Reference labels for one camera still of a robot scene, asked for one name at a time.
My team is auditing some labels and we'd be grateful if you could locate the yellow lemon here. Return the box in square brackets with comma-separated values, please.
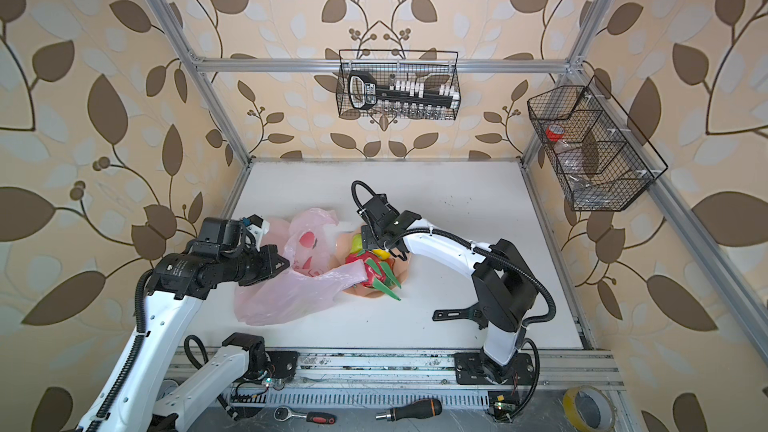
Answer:
[372, 249, 391, 260]

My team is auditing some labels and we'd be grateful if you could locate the black adjustable wrench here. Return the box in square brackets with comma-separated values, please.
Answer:
[432, 303, 488, 330]

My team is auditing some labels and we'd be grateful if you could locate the pink wavy plate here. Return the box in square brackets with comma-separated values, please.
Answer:
[335, 233, 409, 301]

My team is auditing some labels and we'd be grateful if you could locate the black wire basket back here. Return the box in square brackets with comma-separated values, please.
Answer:
[332, 47, 462, 121]

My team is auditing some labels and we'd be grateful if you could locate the black socket set holder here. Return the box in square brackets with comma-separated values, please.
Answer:
[346, 71, 461, 111]

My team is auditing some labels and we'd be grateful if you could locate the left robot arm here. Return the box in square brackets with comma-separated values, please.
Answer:
[77, 245, 290, 431]

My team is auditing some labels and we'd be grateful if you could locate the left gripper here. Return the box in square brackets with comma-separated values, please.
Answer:
[218, 243, 292, 284]

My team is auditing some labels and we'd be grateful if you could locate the ratchet wrench red handle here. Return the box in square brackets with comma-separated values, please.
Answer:
[274, 406, 337, 425]

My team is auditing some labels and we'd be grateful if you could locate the pink plastic bag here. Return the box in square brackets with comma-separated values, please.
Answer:
[234, 208, 364, 326]

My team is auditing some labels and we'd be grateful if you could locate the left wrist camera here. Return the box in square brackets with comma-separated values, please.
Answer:
[188, 215, 270, 258]

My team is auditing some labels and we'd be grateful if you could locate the pink dragon fruit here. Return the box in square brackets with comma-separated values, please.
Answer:
[345, 251, 402, 301]

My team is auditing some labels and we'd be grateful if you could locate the yellow tape roll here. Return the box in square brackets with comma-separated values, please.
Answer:
[563, 385, 616, 432]

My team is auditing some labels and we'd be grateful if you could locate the black wire basket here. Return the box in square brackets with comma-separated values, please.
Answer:
[332, 47, 462, 121]
[527, 77, 668, 212]

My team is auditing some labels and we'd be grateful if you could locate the green apple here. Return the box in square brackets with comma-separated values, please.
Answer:
[350, 234, 364, 256]

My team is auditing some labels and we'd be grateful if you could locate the black orange screwdriver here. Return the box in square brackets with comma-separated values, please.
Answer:
[375, 398, 443, 422]

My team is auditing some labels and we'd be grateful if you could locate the black wire basket right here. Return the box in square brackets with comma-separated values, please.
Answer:
[527, 77, 668, 212]

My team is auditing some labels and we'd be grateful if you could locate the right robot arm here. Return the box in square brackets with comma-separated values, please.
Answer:
[352, 192, 557, 384]

